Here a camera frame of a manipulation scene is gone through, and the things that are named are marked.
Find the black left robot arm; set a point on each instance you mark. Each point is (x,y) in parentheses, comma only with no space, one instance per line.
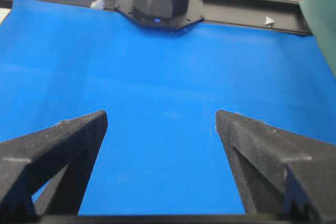
(165,14)

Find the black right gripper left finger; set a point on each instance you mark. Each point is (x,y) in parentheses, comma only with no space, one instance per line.
(44,174)

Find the blue table mat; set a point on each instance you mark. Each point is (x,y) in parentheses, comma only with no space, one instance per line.
(161,90)

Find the green backdrop sheet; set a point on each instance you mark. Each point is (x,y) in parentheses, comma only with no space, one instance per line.
(320,16)

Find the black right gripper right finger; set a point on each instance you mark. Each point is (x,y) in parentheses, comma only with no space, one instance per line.
(279,172)

